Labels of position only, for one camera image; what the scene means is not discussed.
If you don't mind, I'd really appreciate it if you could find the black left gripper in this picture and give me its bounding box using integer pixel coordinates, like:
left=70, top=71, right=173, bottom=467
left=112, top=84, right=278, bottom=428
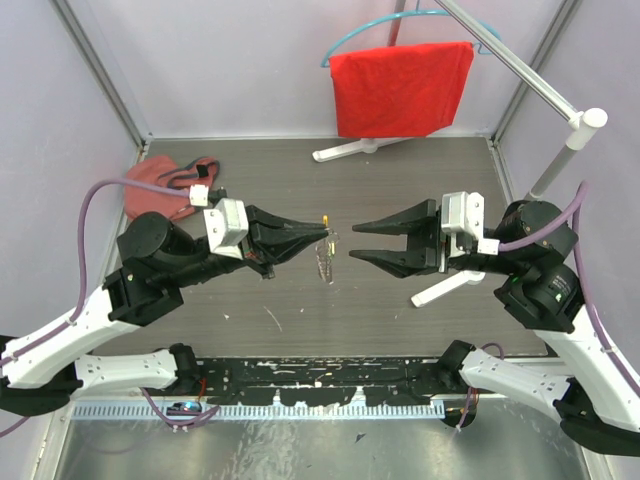
left=170, top=205, right=331, bottom=290

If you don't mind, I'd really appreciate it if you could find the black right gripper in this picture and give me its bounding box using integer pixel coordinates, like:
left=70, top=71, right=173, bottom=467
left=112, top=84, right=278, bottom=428
left=345, top=193, right=518, bottom=275

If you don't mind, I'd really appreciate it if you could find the large keyring with yellow grip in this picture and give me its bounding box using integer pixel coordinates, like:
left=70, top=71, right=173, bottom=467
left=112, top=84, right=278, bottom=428
left=315, top=215, right=339, bottom=285

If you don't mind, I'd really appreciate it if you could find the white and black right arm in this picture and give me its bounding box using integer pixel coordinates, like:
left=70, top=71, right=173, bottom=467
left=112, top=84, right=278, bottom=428
left=353, top=192, right=639, bottom=457

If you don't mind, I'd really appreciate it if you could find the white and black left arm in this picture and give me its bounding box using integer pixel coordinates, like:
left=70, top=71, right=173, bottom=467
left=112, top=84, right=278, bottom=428
left=1, top=200, right=329, bottom=417

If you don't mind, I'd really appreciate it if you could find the crumpled dusty red garment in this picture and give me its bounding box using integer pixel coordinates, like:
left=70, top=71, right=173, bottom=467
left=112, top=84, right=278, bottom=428
left=123, top=154, right=222, bottom=225

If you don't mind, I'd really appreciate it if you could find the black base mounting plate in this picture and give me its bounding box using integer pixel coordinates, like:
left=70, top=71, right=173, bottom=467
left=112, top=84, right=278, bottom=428
left=199, top=356, right=467, bottom=407

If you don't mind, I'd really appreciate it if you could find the red cloth on hanger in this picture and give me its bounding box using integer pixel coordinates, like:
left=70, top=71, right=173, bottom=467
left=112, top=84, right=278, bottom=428
left=329, top=42, right=474, bottom=139

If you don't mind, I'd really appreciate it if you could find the white garment rack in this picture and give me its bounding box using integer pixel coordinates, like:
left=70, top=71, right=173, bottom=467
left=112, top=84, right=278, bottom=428
left=312, top=0, right=609, bottom=309

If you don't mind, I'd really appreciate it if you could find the teal clothes hanger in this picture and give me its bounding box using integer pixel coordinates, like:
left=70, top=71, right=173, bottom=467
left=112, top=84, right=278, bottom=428
left=312, top=8, right=493, bottom=68

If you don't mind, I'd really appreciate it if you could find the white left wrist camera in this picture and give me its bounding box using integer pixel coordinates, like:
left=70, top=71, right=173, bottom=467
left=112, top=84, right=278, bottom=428
left=189, top=185, right=249, bottom=260

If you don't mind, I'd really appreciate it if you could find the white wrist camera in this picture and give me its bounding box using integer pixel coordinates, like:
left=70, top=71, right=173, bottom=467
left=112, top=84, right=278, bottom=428
left=189, top=185, right=249, bottom=260
left=440, top=192, right=499, bottom=257

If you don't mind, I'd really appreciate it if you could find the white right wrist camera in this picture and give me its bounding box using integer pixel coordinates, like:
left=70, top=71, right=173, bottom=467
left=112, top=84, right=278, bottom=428
left=440, top=192, right=499, bottom=257

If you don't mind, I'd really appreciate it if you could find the slotted grey cable duct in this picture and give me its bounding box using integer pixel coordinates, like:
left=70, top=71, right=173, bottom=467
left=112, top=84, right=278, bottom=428
left=71, top=400, right=445, bottom=421

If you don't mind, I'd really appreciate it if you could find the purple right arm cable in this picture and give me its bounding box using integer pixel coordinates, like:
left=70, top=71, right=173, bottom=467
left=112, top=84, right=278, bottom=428
left=499, top=180, right=640, bottom=401

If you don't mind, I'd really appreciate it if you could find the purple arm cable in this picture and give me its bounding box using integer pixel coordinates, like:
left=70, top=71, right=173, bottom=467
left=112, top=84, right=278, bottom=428
left=0, top=179, right=194, bottom=441
left=499, top=180, right=640, bottom=401

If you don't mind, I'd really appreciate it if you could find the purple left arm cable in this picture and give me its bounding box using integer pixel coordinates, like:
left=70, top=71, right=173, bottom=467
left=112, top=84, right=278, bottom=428
left=0, top=179, right=194, bottom=441

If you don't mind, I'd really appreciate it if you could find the aluminium frame post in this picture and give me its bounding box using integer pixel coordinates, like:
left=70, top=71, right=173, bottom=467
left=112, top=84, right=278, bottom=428
left=50, top=0, right=154, bottom=150

